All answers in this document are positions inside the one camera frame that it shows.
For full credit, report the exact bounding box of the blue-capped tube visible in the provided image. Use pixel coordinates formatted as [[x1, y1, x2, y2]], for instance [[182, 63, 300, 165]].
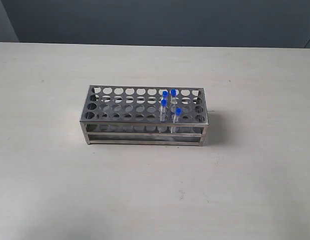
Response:
[[162, 90, 169, 100], [170, 107, 182, 134], [170, 89, 177, 105], [158, 99, 167, 133]]

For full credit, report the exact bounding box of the stainless steel tube rack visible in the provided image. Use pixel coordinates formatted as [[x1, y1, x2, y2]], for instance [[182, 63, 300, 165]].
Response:
[[80, 85, 209, 146]]

